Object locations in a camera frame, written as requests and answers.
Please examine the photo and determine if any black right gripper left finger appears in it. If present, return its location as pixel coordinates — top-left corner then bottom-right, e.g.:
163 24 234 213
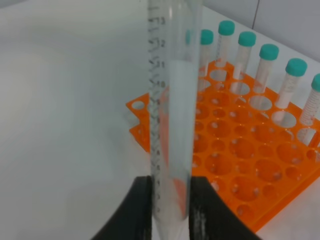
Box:
92 175 153 240

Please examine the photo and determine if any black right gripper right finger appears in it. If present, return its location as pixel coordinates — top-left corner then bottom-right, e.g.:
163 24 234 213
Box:
188 176 258 240

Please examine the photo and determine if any clear handled test tube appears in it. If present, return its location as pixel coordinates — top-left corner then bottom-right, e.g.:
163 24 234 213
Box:
147 0 203 240

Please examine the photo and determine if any orange test tube rack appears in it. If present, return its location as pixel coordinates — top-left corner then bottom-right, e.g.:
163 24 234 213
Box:
125 59 320 232

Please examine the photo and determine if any back row tube six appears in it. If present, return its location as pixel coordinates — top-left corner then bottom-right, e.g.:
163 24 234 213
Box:
299 73 320 127

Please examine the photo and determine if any back row tube five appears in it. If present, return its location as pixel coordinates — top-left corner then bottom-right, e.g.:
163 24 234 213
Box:
272 58 308 124

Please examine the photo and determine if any back row tube four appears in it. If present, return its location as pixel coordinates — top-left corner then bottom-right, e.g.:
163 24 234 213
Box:
250 43 279 109

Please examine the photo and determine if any back row tube one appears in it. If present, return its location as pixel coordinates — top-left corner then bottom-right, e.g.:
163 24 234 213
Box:
198 29 214 92

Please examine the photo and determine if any back row tube three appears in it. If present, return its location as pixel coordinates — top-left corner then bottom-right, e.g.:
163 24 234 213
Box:
230 31 257 95

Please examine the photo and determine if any back row tube two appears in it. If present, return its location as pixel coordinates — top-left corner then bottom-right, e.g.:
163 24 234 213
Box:
215 20 235 68

